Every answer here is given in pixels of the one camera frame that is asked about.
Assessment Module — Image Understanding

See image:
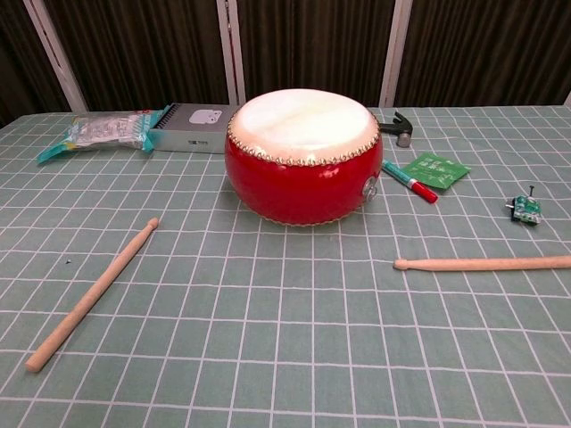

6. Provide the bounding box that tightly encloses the wooden drumstick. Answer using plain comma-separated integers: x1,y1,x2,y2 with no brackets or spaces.
24,217,161,373
393,255,571,273

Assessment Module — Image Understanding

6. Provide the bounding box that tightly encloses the red drum with white skin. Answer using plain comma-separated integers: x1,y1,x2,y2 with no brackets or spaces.
223,87,383,227

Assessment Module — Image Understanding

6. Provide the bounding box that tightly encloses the green checked tablecloth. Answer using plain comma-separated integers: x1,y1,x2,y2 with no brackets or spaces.
0,105,571,428

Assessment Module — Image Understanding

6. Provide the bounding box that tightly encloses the grey earbuds box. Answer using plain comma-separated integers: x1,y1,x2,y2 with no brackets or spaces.
149,103,237,155

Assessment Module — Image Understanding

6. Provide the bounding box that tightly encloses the green marker with red cap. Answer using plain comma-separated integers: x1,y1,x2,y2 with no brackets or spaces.
381,159,440,205

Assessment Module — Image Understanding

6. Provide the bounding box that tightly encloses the black and red claw hammer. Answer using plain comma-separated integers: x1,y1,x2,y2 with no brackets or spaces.
377,111,417,148

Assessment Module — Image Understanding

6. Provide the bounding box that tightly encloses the green foil sachet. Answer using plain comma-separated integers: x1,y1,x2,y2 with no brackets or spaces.
401,151,473,192

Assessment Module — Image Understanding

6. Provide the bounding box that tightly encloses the clear teal snack bag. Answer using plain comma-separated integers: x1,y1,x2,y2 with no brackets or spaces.
35,104,173,165

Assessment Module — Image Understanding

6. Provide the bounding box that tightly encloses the small green circuit board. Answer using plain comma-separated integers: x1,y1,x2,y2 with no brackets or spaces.
506,185,543,226

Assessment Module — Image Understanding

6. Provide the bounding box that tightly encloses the white partition post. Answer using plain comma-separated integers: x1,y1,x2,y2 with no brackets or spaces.
216,0,247,107
379,0,414,107
24,0,88,113

